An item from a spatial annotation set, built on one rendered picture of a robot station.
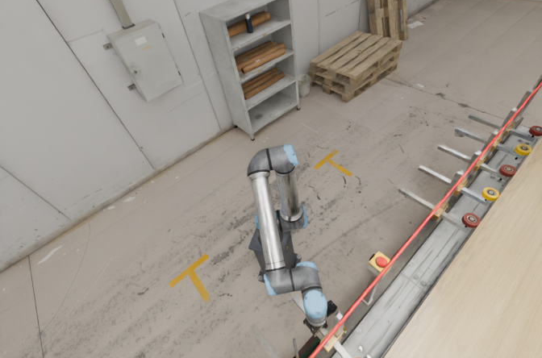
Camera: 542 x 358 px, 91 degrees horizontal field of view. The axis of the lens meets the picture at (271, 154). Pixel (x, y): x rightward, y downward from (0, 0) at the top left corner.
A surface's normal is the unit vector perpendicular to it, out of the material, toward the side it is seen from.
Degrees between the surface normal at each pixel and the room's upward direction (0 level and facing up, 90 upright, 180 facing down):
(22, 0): 90
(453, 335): 0
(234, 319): 0
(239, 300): 0
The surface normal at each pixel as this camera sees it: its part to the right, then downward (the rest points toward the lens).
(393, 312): -0.14, -0.69
